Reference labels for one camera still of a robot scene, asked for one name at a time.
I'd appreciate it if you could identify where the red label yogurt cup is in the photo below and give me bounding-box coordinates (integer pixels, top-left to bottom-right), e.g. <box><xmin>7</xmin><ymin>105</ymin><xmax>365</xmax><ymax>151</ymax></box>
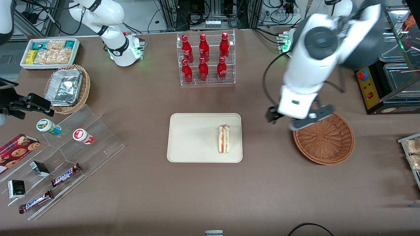
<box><xmin>73</xmin><ymin>128</ymin><xmax>95</xmax><ymax>145</ymax></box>

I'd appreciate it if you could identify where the green label yogurt cup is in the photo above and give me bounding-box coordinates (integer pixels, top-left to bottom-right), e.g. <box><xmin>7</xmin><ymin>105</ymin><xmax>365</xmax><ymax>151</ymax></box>
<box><xmin>36</xmin><ymin>119</ymin><xmax>62</xmax><ymax>136</ymax></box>

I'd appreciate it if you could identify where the clear acrylic bottle rack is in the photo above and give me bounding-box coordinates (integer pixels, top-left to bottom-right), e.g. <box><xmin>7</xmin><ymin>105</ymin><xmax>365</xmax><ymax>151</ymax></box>
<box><xmin>177</xmin><ymin>29</ymin><xmax>236</xmax><ymax>87</ymax></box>

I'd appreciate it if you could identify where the beige rectangular tray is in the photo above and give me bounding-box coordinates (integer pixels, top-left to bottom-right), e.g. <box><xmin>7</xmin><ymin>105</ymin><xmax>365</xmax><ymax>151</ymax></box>
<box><xmin>167</xmin><ymin>113</ymin><xmax>243</xmax><ymax>163</ymax></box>

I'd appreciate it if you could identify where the small black box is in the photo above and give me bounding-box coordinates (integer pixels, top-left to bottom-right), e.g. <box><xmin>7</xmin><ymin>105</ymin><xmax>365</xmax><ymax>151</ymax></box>
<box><xmin>30</xmin><ymin>161</ymin><xmax>50</xmax><ymax>177</ymax></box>
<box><xmin>7</xmin><ymin>180</ymin><xmax>26</xmax><ymax>199</ymax></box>

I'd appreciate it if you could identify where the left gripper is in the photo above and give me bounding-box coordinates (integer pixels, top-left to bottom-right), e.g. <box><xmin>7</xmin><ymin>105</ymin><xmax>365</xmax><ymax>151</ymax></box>
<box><xmin>265</xmin><ymin>86</ymin><xmax>318</xmax><ymax>124</ymax></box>

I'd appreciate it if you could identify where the black food warmer machine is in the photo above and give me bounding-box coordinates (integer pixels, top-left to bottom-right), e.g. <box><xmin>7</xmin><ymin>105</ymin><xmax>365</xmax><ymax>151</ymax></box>
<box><xmin>354</xmin><ymin>5</ymin><xmax>420</xmax><ymax>115</ymax></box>

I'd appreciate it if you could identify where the white rectangular snack bin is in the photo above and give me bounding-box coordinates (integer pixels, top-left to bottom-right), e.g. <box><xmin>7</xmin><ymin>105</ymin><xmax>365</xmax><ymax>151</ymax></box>
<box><xmin>20</xmin><ymin>38</ymin><xmax>80</xmax><ymax>70</ymax></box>

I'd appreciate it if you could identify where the snickers chocolate bar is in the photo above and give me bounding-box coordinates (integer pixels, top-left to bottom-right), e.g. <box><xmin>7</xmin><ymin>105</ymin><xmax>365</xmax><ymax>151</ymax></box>
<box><xmin>18</xmin><ymin>190</ymin><xmax>54</xmax><ymax>214</ymax></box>
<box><xmin>51</xmin><ymin>163</ymin><xmax>82</xmax><ymax>187</ymax></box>

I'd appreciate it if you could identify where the silver foil tray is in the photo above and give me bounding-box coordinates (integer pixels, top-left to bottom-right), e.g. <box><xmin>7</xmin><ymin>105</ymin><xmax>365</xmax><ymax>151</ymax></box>
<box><xmin>45</xmin><ymin>69</ymin><xmax>83</xmax><ymax>107</ymax></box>

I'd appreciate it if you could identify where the brown round wicker basket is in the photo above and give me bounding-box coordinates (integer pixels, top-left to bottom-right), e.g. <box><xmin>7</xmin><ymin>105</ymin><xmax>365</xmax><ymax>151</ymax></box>
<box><xmin>293</xmin><ymin>112</ymin><xmax>355</xmax><ymax>165</ymax></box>

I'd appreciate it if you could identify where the clear cracker bag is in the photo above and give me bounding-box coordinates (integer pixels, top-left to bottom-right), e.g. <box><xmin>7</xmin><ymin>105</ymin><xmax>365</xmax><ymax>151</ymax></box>
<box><xmin>52</xmin><ymin>49</ymin><xmax>73</xmax><ymax>65</ymax></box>
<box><xmin>34</xmin><ymin>49</ymin><xmax>54</xmax><ymax>64</ymax></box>
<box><xmin>46</xmin><ymin>40</ymin><xmax>67</xmax><ymax>50</ymax></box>

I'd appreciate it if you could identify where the red cookie box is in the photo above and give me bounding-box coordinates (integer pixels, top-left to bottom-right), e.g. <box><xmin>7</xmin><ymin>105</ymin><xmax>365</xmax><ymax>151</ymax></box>
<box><xmin>0</xmin><ymin>133</ymin><xmax>41</xmax><ymax>175</ymax></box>

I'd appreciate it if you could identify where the clear pastry bag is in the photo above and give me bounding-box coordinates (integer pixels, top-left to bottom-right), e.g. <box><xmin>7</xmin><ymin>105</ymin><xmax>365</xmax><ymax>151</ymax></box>
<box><xmin>407</xmin><ymin>154</ymin><xmax>420</xmax><ymax>171</ymax></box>
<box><xmin>404</xmin><ymin>138</ymin><xmax>420</xmax><ymax>154</ymax></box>

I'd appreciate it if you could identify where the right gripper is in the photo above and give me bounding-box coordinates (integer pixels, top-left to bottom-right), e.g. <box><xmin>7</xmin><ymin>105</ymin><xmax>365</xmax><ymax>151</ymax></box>
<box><xmin>0</xmin><ymin>88</ymin><xmax>55</xmax><ymax>120</ymax></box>

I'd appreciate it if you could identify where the triangular sandwich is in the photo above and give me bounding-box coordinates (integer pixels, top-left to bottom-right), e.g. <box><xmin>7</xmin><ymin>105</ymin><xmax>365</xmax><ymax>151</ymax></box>
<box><xmin>218</xmin><ymin>124</ymin><xmax>231</xmax><ymax>154</ymax></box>

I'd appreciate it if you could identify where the tan wicker basket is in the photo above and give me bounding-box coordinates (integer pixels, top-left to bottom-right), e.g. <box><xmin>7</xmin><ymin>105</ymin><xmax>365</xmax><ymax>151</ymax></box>
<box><xmin>44</xmin><ymin>64</ymin><xmax>91</xmax><ymax>115</ymax></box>

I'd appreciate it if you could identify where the grey metal snack tray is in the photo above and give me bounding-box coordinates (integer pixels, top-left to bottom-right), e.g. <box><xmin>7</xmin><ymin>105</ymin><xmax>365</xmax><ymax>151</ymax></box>
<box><xmin>398</xmin><ymin>133</ymin><xmax>420</xmax><ymax>190</ymax></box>

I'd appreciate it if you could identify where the red cola bottle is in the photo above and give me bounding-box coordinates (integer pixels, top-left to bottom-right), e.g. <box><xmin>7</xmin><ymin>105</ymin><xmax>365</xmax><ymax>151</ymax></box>
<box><xmin>198</xmin><ymin>57</ymin><xmax>209</xmax><ymax>82</ymax></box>
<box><xmin>199</xmin><ymin>33</ymin><xmax>210</xmax><ymax>63</ymax></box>
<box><xmin>181</xmin><ymin>35</ymin><xmax>193</xmax><ymax>63</ymax></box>
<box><xmin>181</xmin><ymin>59</ymin><xmax>193</xmax><ymax>84</ymax></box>
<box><xmin>219</xmin><ymin>32</ymin><xmax>230</xmax><ymax>59</ymax></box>
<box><xmin>217</xmin><ymin>56</ymin><xmax>227</xmax><ymax>82</ymax></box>

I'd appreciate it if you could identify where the clear acrylic stepped display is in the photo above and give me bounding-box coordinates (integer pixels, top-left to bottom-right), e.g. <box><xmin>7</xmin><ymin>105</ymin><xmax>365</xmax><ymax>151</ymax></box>
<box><xmin>0</xmin><ymin>104</ymin><xmax>126</xmax><ymax>221</ymax></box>

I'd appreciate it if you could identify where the black floor cable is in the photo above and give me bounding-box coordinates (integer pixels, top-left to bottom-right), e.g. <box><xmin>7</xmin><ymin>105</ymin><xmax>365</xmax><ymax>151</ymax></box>
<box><xmin>287</xmin><ymin>223</ymin><xmax>334</xmax><ymax>236</ymax></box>

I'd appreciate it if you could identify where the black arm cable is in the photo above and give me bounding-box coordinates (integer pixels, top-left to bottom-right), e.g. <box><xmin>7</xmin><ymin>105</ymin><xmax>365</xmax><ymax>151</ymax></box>
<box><xmin>20</xmin><ymin>0</ymin><xmax>86</xmax><ymax>36</ymax></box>

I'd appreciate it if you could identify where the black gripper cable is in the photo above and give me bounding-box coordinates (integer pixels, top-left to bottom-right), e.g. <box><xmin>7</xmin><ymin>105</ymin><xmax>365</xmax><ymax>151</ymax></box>
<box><xmin>262</xmin><ymin>51</ymin><xmax>294</xmax><ymax>106</ymax></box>

